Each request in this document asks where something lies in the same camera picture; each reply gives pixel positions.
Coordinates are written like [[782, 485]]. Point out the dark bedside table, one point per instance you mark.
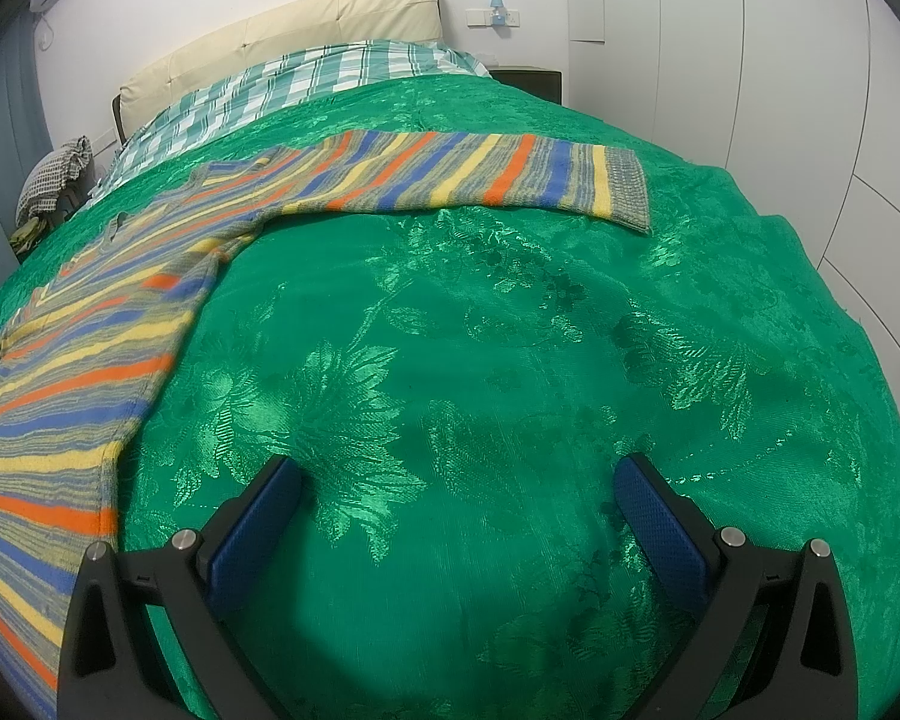
[[539, 82]]

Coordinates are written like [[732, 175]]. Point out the blue-grey curtain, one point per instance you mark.
[[24, 138]]

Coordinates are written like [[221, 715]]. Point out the white wall socket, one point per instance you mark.
[[496, 15]]

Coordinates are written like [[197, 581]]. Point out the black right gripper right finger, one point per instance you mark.
[[802, 662]]

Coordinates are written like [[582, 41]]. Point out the green floral bedspread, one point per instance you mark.
[[458, 385]]

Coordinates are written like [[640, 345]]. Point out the white wardrobe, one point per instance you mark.
[[799, 100]]

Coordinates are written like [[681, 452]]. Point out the cream padded headboard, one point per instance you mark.
[[300, 25]]

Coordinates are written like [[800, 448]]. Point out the grey knit clothes pile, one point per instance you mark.
[[55, 189]]

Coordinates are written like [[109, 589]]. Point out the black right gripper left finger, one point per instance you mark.
[[111, 665]]

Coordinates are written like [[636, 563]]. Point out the striped knit sweater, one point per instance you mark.
[[83, 360]]

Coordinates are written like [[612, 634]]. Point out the green plaid bed sheet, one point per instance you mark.
[[205, 114]]

